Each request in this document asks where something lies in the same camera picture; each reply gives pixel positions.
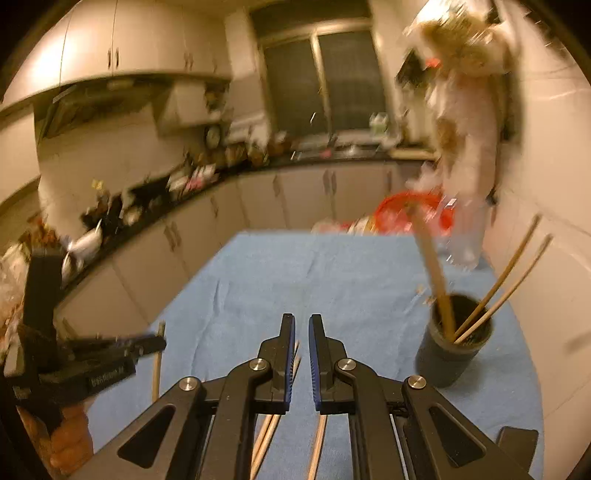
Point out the grey lower kitchen cabinets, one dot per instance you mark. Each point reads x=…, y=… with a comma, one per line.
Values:
x=127, y=291

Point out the grey upper kitchen cabinets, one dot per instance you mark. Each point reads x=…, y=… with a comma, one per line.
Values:
x=99, y=39

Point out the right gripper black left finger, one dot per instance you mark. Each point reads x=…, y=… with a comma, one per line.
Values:
x=261, y=386

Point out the clear glass mug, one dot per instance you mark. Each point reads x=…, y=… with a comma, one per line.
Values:
x=466, y=239

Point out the white hanging plastic bag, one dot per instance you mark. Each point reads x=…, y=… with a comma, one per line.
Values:
x=468, y=51

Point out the person's left hand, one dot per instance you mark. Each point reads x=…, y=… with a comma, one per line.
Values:
x=70, y=445

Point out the blue towel mat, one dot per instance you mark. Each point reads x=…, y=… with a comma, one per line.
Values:
x=372, y=293

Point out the dark kitchen window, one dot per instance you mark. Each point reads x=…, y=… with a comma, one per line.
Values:
x=321, y=70

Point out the red plastic basket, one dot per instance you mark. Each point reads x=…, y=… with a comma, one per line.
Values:
x=391, y=216

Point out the grey kitchen cabinets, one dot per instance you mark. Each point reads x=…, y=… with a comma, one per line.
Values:
x=127, y=291
x=99, y=39

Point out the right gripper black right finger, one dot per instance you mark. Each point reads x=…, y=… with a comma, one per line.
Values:
x=341, y=385

